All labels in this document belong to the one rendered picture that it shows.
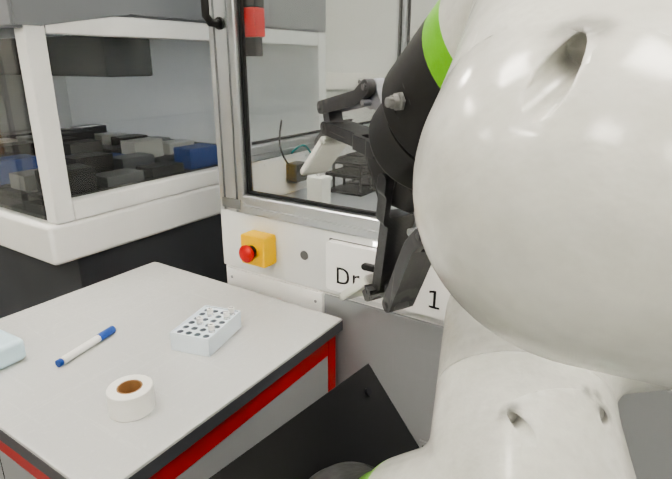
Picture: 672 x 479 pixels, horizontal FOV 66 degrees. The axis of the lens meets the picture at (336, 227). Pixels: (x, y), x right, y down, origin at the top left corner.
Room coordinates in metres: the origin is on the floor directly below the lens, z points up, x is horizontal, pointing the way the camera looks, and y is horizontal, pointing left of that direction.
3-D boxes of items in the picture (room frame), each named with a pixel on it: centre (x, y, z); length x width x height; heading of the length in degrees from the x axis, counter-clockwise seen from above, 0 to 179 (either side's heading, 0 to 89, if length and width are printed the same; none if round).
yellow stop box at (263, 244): (1.13, 0.18, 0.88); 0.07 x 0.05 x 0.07; 57
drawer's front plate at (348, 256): (0.96, -0.10, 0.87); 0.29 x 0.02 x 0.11; 57
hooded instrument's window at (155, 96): (2.18, 1.14, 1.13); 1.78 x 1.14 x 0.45; 57
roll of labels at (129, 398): (0.70, 0.32, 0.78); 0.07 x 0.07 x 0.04
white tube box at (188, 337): (0.92, 0.26, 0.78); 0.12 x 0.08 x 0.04; 161
